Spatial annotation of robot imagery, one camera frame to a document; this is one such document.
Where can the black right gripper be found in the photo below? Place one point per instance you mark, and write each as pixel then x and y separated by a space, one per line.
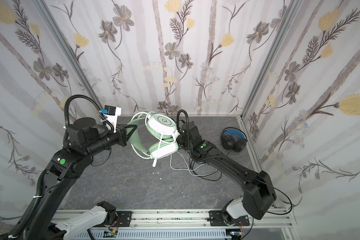
pixel 183 139

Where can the black and blue headphones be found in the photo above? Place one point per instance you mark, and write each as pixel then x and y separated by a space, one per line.
pixel 233 139

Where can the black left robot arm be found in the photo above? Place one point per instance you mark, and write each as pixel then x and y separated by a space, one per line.
pixel 86 139

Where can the mint green over-ear headphones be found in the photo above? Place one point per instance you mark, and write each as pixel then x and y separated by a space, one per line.
pixel 163 128

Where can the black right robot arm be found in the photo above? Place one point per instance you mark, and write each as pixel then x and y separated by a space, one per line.
pixel 258 192

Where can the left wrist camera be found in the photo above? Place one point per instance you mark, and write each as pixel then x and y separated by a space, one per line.
pixel 111 114

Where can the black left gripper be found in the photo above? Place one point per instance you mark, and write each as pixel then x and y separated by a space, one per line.
pixel 121 137

